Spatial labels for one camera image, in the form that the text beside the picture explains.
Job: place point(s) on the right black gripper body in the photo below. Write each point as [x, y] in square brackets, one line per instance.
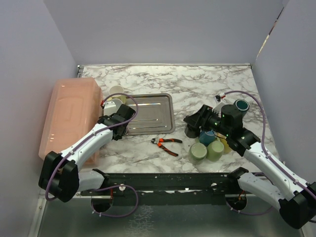
[213, 122]

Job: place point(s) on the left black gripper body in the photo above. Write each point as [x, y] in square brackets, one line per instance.
[124, 131]

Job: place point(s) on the black glossy mug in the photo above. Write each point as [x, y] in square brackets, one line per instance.
[192, 132]

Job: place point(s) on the yellow-green faceted mug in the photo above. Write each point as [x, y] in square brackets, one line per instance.
[118, 91]

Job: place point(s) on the dark teal mug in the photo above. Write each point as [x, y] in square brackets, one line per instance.
[242, 105]

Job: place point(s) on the salmon pink mug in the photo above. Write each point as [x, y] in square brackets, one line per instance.
[117, 102]

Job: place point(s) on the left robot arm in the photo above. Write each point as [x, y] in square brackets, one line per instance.
[59, 175]

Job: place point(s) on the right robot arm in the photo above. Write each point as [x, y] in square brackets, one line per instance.
[291, 195]

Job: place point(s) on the blue mug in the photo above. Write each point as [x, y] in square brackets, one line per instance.
[207, 137]

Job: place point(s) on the yellow mug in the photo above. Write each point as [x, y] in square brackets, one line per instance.
[227, 149]

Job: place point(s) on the green tilted mug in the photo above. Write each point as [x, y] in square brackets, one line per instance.
[215, 150]

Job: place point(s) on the pale green upright mug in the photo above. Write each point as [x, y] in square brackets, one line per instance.
[197, 152]

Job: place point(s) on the silver metal tray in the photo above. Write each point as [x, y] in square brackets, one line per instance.
[155, 114]

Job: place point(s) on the pink plastic storage box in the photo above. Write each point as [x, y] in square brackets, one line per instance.
[73, 111]

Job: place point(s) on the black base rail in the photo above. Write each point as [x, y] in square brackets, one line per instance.
[127, 189]

